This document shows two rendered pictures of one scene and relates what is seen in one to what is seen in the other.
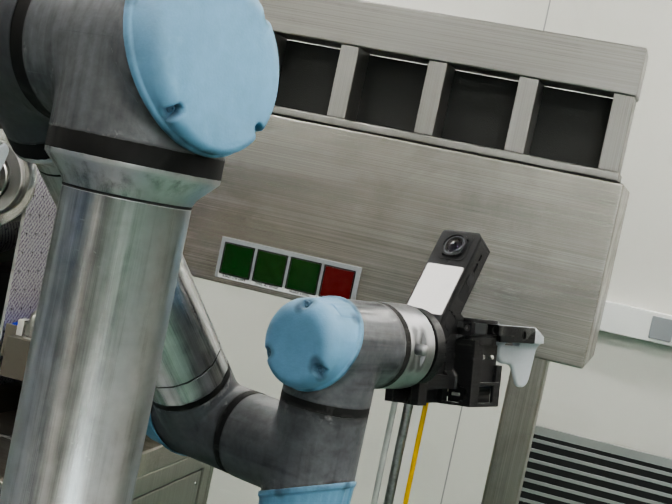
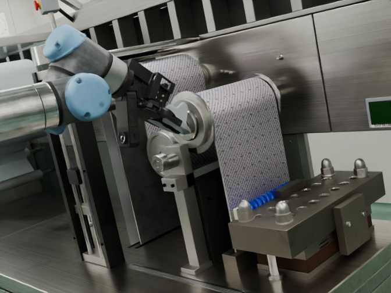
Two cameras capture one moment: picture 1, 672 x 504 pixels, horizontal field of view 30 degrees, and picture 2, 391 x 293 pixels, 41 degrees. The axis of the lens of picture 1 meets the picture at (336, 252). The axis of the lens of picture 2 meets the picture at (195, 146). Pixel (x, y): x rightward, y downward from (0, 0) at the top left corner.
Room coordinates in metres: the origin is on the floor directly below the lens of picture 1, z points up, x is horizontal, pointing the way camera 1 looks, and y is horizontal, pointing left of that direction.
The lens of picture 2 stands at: (0.89, -0.12, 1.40)
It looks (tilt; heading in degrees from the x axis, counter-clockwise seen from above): 10 degrees down; 33
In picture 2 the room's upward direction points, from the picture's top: 12 degrees counter-clockwise
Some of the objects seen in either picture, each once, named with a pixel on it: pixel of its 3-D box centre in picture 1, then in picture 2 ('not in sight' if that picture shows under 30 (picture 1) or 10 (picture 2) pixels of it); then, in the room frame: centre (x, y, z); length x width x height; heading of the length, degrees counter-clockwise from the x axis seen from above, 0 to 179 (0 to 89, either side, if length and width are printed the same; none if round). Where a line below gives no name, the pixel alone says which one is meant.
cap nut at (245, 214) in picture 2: (37, 324); (244, 209); (1.85, 0.41, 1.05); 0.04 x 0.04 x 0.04
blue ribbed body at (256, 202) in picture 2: not in sight; (266, 200); (1.98, 0.42, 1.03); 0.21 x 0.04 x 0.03; 165
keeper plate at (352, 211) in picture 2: not in sight; (352, 223); (1.99, 0.22, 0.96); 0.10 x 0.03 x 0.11; 165
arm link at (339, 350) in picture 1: (336, 347); not in sight; (1.03, -0.02, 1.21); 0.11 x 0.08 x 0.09; 142
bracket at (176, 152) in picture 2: not in sight; (183, 209); (1.86, 0.58, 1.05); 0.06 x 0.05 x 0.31; 165
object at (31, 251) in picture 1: (45, 291); (257, 177); (2.00, 0.44, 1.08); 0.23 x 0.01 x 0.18; 165
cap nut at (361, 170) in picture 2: not in sight; (359, 167); (2.14, 0.23, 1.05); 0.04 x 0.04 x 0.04
